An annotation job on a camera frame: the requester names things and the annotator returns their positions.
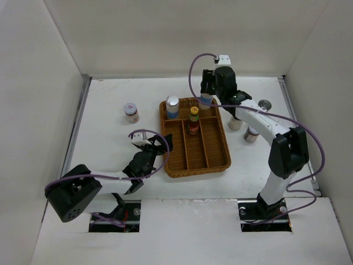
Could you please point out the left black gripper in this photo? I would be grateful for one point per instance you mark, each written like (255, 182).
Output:
(158, 149)

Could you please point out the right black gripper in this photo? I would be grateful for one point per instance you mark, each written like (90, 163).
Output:
(208, 78)

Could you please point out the tall blue label jar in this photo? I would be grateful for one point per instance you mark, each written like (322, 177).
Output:
(205, 101)

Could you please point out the red sauce bottle yellow cap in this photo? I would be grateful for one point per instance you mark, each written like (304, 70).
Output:
(193, 123)

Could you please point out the dark paste jar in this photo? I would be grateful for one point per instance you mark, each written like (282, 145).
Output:
(131, 113)
(251, 135)

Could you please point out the black knob white powder bottle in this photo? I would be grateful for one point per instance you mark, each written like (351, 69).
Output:
(235, 124)

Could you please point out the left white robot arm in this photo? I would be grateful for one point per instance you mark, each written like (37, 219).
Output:
(71, 194)

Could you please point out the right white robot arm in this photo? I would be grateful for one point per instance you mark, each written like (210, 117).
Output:
(244, 108)

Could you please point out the brown wicker divided tray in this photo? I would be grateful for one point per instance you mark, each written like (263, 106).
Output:
(205, 152)

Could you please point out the dark cap salt shaker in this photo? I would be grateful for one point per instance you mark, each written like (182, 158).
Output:
(265, 105)

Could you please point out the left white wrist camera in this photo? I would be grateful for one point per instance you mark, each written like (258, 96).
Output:
(139, 139)

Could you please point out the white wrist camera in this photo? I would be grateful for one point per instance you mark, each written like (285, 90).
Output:
(222, 60)
(139, 139)

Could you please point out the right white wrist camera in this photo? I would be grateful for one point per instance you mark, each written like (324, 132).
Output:
(222, 60)

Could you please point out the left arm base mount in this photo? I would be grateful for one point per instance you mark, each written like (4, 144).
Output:
(124, 218)

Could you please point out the right aluminium table rail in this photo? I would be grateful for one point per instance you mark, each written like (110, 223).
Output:
(297, 156)

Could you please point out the aluminium table rail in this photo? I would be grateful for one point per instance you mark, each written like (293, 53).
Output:
(297, 156)
(76, 124)

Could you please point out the left aluminium table rail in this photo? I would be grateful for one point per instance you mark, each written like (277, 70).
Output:
(76, 124)

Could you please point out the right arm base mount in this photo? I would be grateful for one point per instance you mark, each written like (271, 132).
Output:
(254, 217)

